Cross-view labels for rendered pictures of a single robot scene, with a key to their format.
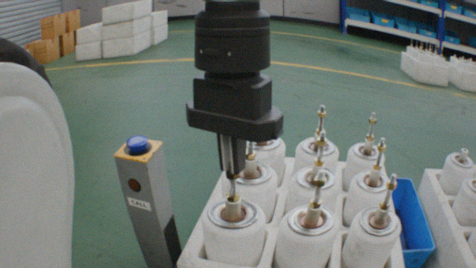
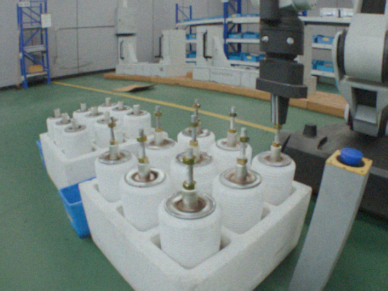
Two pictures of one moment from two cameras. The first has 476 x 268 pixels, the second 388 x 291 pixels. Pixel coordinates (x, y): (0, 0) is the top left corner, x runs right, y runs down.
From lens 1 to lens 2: 90 cm
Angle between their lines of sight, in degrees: 123
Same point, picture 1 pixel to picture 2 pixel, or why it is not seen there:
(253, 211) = (261, 156)
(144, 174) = not seen: hidden behind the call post
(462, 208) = (119, 134)
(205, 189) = not seen: outside the picture
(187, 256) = (304, 189)
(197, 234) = (292, 200)
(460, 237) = not seen: hidden behind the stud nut
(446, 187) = (89, 149)
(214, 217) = (287, 159)
